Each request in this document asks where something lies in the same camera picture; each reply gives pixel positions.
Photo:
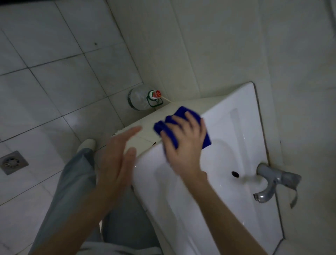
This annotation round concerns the person's left hand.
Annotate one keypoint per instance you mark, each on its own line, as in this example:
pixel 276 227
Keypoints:
pixel 115 168

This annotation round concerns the chrome faucet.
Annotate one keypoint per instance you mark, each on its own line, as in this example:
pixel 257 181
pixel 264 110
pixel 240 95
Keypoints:
pixel 275 178

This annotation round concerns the white shoe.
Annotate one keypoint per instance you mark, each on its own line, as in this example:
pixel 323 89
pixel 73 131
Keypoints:
pixel 86 144

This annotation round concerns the person's right forearm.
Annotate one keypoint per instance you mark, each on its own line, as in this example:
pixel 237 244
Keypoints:
pixel 225 223

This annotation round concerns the metal floor drain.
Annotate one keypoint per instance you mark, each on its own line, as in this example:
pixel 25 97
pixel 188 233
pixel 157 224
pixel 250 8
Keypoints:
pixel 11 163

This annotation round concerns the person's right hand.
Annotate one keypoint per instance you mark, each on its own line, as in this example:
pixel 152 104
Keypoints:
pixel 187 152

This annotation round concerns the clear jug with red cap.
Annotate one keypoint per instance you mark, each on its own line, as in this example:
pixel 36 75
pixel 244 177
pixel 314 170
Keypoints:
pixel 139 98

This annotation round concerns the grey trousers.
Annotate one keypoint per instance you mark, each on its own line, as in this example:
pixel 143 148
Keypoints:
pixel 73 184

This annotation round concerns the white ceramic sink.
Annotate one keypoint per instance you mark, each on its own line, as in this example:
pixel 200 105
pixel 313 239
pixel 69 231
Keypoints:
pixel 231 131

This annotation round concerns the small blue cleaning cloth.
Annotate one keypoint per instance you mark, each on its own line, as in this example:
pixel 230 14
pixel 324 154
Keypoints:
pixel 181 110

